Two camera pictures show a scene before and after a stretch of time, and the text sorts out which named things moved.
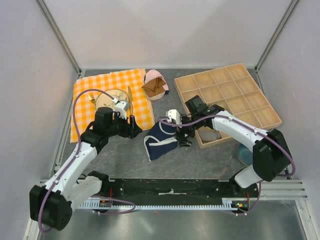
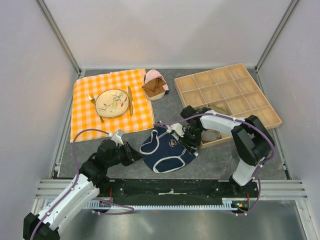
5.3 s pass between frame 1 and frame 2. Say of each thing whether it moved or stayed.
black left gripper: moved
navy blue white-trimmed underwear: moved
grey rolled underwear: stayed
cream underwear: stayed
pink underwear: stayed
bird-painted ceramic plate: stayed
